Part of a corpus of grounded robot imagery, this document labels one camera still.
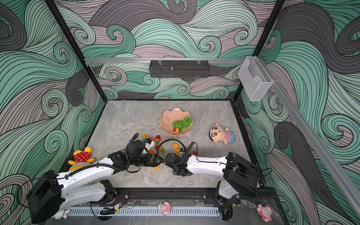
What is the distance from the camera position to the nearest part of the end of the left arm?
23.0 inches

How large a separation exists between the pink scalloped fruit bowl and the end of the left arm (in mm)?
283

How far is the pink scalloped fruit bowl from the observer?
993mm
